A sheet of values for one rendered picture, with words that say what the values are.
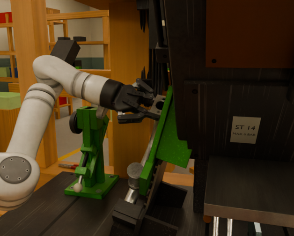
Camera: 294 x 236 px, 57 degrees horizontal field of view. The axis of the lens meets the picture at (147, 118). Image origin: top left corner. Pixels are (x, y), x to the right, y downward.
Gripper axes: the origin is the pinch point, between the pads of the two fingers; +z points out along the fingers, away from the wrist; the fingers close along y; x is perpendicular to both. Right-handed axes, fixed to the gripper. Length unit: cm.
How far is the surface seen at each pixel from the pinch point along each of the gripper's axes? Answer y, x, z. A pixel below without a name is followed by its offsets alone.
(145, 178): -18.2, -2.8, 3.9
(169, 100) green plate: -4.7, -12.4, 3.8
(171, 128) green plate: -7.9, -7.5, 5.7
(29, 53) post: 17, 18, -57
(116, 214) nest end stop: -25.5, 8.1, -0.7
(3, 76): 216, 432, -446
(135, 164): -15.4, -0.1, 0.3
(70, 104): 215, 457, -276
